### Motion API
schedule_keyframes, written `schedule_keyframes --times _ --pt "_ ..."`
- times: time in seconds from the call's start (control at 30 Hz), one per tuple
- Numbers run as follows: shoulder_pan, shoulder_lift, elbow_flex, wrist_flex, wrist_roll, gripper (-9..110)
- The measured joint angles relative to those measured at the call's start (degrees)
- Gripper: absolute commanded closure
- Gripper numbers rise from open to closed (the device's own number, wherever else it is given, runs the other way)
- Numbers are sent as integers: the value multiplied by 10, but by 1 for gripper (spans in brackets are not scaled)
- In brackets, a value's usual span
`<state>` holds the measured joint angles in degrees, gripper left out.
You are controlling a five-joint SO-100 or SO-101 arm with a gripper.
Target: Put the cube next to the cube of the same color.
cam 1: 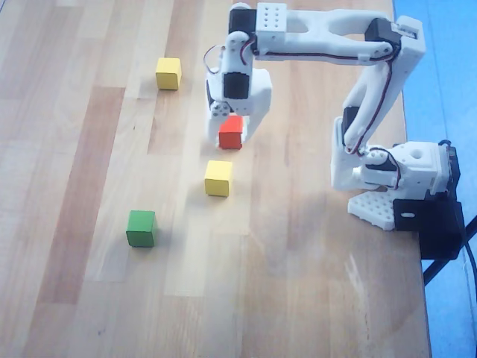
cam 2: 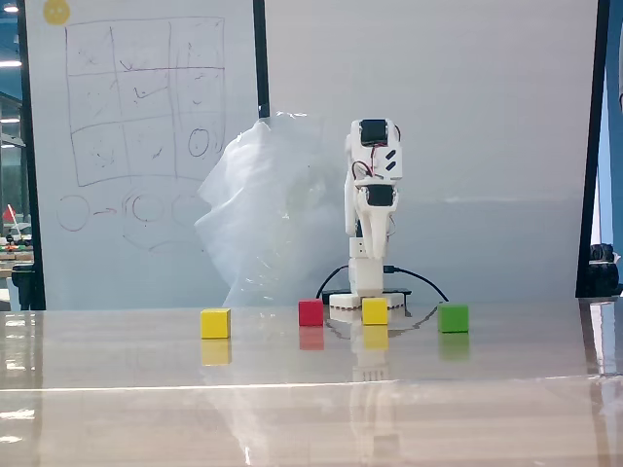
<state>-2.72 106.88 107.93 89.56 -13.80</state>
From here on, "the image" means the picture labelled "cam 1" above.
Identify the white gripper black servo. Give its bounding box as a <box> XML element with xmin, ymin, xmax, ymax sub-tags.
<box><xmin>206</xmin><ymin>68</ymin><xmax>274</xmax><ymax>147</ymax></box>

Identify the yellow wooden cube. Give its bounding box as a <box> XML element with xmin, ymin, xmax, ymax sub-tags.
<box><xmin>203</xmin><ymin>160</ymin><xmax>234</xmax><ymax>198</ymax></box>
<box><xmin>155</xmin><ymin>57</ymin><xmax>183</xmax><ymax>91</ymax></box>

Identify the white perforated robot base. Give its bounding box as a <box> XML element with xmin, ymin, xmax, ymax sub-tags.
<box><xmin>347</xmin><ymin>189</ymin><xmax>397</xmax><ymax>231</ymax></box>

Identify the red wooden cube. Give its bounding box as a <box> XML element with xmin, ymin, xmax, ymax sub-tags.
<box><xmin>218</xmin><ymin>115</ymin><xmax>245</xmax><ymax>151</ymax></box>

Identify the green wooden cube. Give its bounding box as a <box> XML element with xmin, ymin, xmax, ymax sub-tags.
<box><xmin>125</xmin><ymin>210</ymin><xmax>157</xmax><ymax>248</ymax></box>

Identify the black table clamp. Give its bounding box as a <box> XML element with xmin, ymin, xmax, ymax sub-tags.
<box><xmin>393</xmin><ymin>169</ymin><xmax>466</xmax><ymax>261</ymax></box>

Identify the black diagonal table strut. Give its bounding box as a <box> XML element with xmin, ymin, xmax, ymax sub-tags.
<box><xmin>422</xmin><ymin>218</ymin><xmax>477</xmax><ymax>289</ymax></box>

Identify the black power cable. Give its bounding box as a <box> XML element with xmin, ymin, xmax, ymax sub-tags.
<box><xmin>461</xmin><ymin>223</ymin><xmax>477</xmax><ymax>270</ymax></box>

